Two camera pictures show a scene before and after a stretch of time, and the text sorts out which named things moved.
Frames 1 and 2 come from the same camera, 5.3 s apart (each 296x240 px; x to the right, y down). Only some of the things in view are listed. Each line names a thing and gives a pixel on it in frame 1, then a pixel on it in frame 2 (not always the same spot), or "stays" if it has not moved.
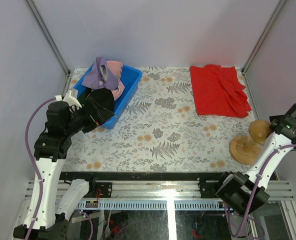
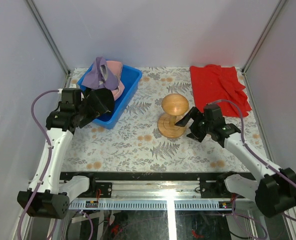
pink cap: x=114 y=67 stays
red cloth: x=217 y=92 stays
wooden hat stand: x=245 y=150 -> x=174 y=105
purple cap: x=100 y=77 stays
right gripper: x=278 y=118 -> x=196 y=116
